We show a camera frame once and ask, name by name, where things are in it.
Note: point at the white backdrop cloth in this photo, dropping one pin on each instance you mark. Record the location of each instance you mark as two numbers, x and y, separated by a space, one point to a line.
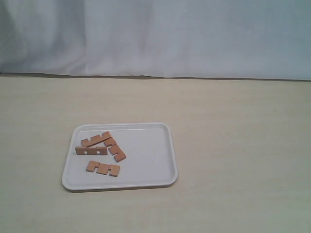
158 38

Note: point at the white plastic tray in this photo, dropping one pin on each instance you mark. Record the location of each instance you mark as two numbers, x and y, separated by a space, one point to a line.
150 158

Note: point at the notched wooden piece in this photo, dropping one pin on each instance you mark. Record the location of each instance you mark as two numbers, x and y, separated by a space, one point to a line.
115 150
91 150
104 169
95 139

